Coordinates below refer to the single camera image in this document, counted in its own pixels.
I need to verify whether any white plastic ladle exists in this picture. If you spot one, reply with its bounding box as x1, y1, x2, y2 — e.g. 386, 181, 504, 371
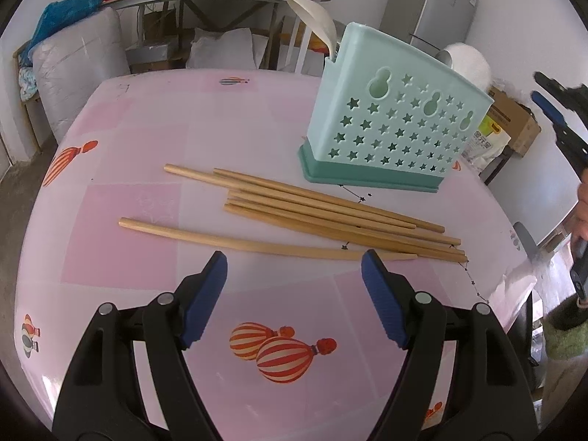
287, 0, 341, 63

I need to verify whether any person's right hand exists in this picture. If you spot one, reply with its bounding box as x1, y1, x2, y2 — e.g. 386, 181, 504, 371
572, 179, 588, 242

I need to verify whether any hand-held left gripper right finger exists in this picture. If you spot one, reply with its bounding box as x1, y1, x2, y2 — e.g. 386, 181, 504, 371
361, 249, 538, 441

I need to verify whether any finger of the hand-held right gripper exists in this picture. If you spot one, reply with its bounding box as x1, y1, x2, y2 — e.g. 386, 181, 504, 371
534, 72, 573, 98
531, 92, 568, 126

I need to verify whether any silver refrigerator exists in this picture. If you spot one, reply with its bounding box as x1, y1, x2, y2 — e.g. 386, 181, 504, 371
379, 0, 481, 57

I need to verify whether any patterned cloth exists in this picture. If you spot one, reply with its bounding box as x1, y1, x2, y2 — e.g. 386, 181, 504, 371
18, 67, 38, 100

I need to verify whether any mint green utensil holder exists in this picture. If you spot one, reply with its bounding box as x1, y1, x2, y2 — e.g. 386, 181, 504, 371
298, 21, 495, 193

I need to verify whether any yellow green rice bag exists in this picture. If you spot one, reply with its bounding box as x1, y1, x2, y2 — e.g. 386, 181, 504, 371
462, 117, 511, 172

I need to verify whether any blue plastic bag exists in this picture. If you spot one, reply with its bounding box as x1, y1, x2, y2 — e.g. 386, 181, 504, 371
28, 0, 107, 60

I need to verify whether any grey wrapped mattress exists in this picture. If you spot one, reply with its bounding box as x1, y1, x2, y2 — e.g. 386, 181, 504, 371
30, 7, 132, 141

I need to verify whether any grey cardboard box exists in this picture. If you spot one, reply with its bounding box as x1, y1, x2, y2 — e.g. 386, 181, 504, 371
126, 39, 180, 75

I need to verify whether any brown cardboard box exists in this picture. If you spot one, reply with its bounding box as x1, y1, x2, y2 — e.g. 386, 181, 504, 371
487, 85, 542, 157

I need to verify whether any wooden chair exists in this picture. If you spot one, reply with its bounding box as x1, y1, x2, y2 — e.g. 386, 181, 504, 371
11, 41, 43, 153

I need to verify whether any pink balloon print tablecloth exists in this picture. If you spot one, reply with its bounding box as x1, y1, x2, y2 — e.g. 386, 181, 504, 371
14, 69, 540, 441

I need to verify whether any white sack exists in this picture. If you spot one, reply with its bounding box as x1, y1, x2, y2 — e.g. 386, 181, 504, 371
186, 28, 270, 71

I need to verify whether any pile of wooden chopsticks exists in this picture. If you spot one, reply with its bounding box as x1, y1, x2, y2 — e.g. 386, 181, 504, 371
164, 163, 468, 263

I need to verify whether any long wooden chopstick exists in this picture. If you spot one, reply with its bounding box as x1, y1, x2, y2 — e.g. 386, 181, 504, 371
118, 217, 419, 262

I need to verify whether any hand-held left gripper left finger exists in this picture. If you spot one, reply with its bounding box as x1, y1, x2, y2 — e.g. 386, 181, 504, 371
53, 250, 228, 441

